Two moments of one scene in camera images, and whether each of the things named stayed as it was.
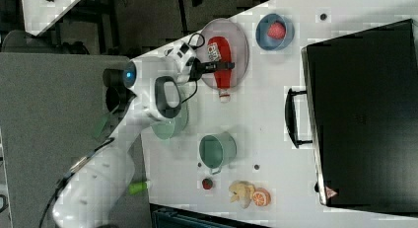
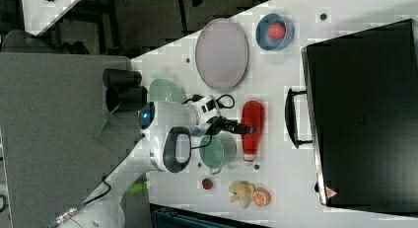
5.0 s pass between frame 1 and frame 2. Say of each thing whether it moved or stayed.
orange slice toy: stayed
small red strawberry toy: stayed
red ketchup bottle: moved
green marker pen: stayed
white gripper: moved
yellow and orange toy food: stayed
